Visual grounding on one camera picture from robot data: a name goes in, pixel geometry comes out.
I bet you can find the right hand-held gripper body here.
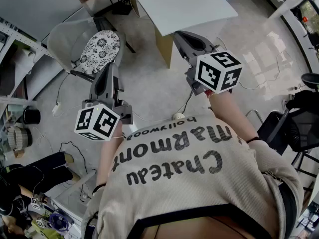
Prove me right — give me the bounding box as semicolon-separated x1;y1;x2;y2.
184;50;243;96

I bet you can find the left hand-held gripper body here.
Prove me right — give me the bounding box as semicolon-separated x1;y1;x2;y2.
74;93;134;142

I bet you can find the person's left forearm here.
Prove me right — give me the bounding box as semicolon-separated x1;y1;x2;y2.
96;119;125;191

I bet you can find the person's right forearm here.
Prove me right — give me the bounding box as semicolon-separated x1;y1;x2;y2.
208;88;260;144

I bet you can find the black and white floral cushion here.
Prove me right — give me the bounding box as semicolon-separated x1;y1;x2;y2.
79;30;121;75

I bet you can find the black round bin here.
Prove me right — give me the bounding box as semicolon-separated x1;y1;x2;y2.
23;108;41;125

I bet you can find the black router with antennas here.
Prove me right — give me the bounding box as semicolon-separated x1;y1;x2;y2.
109;0;133;16

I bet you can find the beige woven basket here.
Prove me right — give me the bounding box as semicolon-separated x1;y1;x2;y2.
7;127;33;151

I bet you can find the white metal shelf rack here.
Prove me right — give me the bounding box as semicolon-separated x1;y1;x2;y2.
0;16;64;109

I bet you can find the white refrigerator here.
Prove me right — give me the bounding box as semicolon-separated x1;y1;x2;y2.
0;0;84;43

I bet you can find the black office chair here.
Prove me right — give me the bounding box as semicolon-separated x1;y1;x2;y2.
258;90;319;179

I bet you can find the beige printed shirt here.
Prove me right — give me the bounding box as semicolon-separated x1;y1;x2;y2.
81;113;305;239

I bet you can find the chrome chair frame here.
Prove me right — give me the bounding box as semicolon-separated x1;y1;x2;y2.
245;109;263;129

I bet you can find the white floor cable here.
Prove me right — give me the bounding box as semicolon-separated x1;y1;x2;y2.
216;36;301;91

